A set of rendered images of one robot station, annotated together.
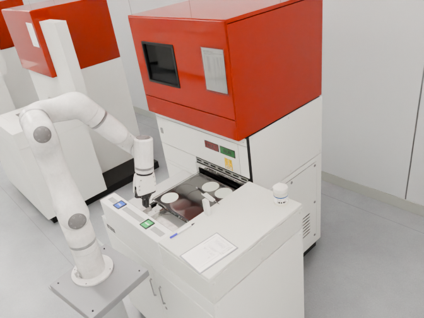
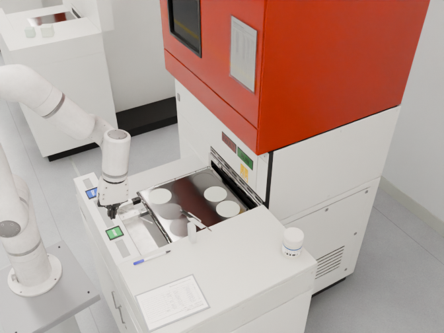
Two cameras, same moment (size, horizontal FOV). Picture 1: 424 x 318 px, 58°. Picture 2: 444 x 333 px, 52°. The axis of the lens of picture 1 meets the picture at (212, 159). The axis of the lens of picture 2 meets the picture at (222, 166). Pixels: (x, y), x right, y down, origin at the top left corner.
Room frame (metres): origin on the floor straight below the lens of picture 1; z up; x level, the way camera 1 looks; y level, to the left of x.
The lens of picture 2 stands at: (0.40, -0.22, 2.22)
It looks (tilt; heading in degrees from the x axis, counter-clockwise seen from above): 39 degrees down; 9
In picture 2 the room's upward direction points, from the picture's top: straight up
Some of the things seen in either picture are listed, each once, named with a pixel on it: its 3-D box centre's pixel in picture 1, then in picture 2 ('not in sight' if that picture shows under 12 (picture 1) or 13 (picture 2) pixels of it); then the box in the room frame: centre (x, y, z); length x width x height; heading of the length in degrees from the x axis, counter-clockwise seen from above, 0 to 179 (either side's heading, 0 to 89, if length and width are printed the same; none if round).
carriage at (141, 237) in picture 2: (161, 225); (137, 233); (1.59, 0.31, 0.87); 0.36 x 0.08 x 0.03; 39
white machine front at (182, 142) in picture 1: (200, 151); (216, 141); (2.07, 0.06, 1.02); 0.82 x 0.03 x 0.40; 39
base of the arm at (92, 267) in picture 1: (88, 256); (29, 259); (1.33, 0.62, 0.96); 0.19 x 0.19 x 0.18
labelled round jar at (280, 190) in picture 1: (280, 194); (292, 243); (1.51, -0.30, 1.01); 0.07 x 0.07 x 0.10
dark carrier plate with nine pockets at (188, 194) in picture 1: (196, 195); (193, 202); (1.78, 0.12, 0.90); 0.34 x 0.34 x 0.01; 39
